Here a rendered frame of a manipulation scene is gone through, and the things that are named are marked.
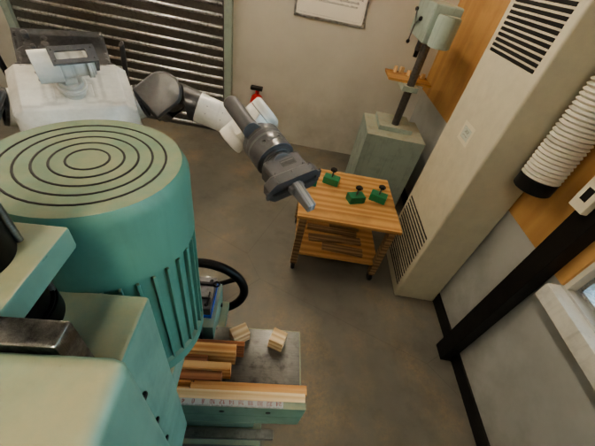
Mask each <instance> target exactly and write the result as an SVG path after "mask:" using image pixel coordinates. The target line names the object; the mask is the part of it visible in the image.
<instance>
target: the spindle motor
mask: <svg viewBox="0 0 595 446"><path fill-rule="evenodd" d="M0 203H1V204H2V206H3V207H4V208H5V210H6V212H7V213H8V215H9V216H10V218H11V219H12V221H13V222H19V223H28V224H36V225H45V226H54V227H66V228H68V229H69V231H70V233H71V235H72V237H73V239H74V241H75V243H76V248H75V249H74V251H73V252H72V254H71V255H70V257H69V258H68V259H67V261H66V262H65V263H64V264H63V266H62V267H61V268H60V270H59V271H58V273H57V274H56V276H55V277H54V278H53V280H52V283H53V284H54V286H55V287H56V288H57V290H58V291H61V292H71V293H98V294H108V295H120V296H141V297H147V298H148V299H149V301H150V304H151V309H152V312H153V315H154V318H155V321H156V324H157V327H158V332H159V335H160V338H161V341H162V344H163V347H164V350H165V353H166V358H167V361H168V364H169V367H170V369H171V368H172V367H174V366H175V365H177V364H178V363H179V362H180V361H182V360H183V359H184V358H185V357H186V356H187V355H188V354H189V352H190V351H191V350H192V348H193V347H194V345H195V344H196V342H197V339H198V337H199V336H200V333H201V330H202V326H203V322H204V314H203V305H202V297H201V288H200V278H199V269H198V259H197V241H196V232H195V219H194V210H193V200H192V191H191V181H190V171H189V162H188V159H187V158H186V156H185V155H184V153H183V152H182V150H181V149H180V148H179V147H178V145H177V144H176V143H175V142H174V141H173V140H172V139H171V138H170V137H168V136H167V135H165V134H163V133H161V132H159V131H158V130H156V129H153V128H151V127H147V126H144V125H139V124H136V123H131V122H126V121H119V120H108V119H84V120H72V121H65V122H59V123H53V124H49V125H44V126H40V127H34V128H31V129H28V130H25V131H22V132H19V133H17V134H15V135H11V136H9V137H7V138H4V139H3V140H1V141H0Z"/></svg>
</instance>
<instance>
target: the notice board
mask: <svg viewBox="0 0 595 446"><path fill-rule="evenodd" d="M369 4H370V0H295V6H294V13H293V14H294V15H298V16H302V17H307V18H311V19H318V20H323V21H327V22H332V23H336V24H340V25H345V26H349V27H356V28H361V29H363V27H364V24H365V20H366V16H367V11H368V7H369Z"/></svg>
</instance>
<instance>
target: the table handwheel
mask: <svg viewBox="0 0 595 446"><path fill-rule="evenodd" d="M198 267H203V268H208V269H213V270H215V271H218V272H221V273H224V274H226V275H227V276H229V277H230V278H229V279H226V280H224V281H220V284H222V286H223V285H226V284H229V283H233V282H236V283H237V285H238V286H239V288H240V293H239V296H238V297H237V298H236V299H235V300H233V301H232V302H230V303H229V311H231V310H234V309H235V308H237V307H238V306H240V305H241V304H242V303H243V302H244V301H245V299H246V297H247V296H248V285H247V282H246V280H245V278H244V277H243V276H242V275H241V274H240V273H239V272H238V271H237V270H236V269H234V268H232V267H231V266H229V265H226V264H223V263H221V262H219V261H215V260H211V259H207V258H198Z"/></svg>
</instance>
